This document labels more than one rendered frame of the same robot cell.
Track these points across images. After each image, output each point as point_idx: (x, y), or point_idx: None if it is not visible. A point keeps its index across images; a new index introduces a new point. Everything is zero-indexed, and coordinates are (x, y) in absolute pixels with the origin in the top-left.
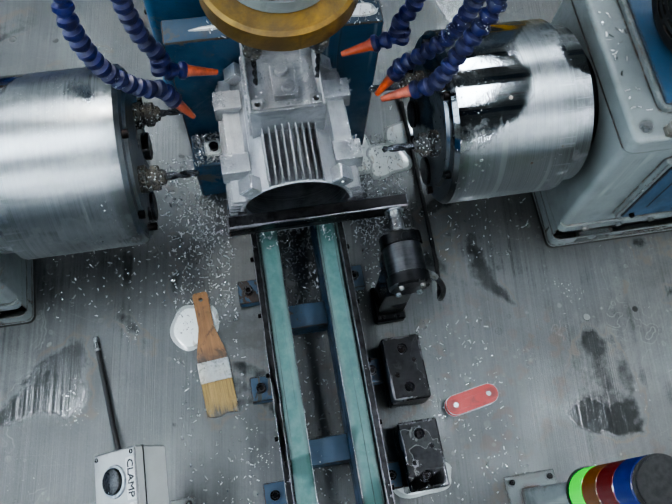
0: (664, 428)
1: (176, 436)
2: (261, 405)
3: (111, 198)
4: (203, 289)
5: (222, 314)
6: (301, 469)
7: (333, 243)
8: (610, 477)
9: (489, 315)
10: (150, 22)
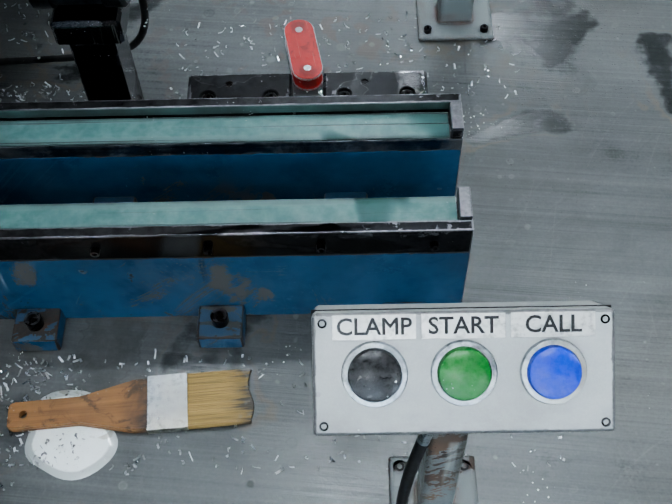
0: None
1: (274, 482)
2: (248, 335)
3: None
4: (3, 412)
5: (64, 383)
6: (378, 212)
7: (1, 126)
8: None
9: (183, 19)
10: None
